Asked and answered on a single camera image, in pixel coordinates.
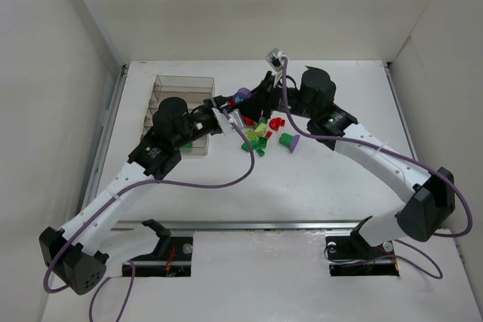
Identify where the purple round lego piece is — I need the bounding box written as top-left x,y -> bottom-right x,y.
233,87 -> 252,102

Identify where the green and purple cone lego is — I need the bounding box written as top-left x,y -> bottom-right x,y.
278,133 -> 300,153

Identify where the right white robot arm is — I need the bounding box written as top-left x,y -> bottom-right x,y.
232,67 -> 455,250

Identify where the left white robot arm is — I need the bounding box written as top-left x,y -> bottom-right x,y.
38,96 -> 229,295

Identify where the large red lego block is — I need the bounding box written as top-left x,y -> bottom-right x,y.
243,116 -> 256,127

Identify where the red arch lego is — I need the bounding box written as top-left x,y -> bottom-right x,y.
269,117 -> 285,131

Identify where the clear compartment organizer tray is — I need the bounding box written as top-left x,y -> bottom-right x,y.
140,75 -> 214,156

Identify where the lime lego pile block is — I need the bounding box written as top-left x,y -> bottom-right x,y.
245,123 -> 267,141

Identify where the dark green flat lego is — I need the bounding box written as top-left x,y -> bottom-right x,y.
180,143 -> 193,153

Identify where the small green lego bottom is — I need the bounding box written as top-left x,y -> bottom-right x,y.
256,148 -> 266,157

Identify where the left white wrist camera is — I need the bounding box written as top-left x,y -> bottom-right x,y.
225,109 -> 245,130

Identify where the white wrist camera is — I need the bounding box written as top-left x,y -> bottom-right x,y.
266,48 -> 286,72
225,109 -> 245,130

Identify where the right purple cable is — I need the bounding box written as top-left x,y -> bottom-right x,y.
278,56 -> 474,281

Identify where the purple cable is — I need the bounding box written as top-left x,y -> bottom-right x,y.
44,107 -> 256,322
278,56 -> 474,281

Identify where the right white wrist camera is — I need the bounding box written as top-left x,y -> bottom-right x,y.
266,48 -> 286,72

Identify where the aluminium rail front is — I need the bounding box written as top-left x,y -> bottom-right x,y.
112,220 -> 367,232

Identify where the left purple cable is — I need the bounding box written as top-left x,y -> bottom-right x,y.
44,107 -> 256,322

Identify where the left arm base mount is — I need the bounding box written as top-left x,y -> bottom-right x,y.
131,236 -> 193,278

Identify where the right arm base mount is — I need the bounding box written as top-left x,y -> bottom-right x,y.
324,234 -> 399,277

